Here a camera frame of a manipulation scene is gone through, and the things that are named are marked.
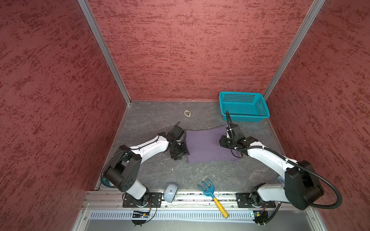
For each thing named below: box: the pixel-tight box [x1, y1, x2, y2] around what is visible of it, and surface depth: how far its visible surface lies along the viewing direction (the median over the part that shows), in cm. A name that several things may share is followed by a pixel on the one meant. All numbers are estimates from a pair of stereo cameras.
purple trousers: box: [185, 125, 243, 164], surface depth 92 cm
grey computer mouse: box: [163, 183, 179, 204], surface depth 71 cm
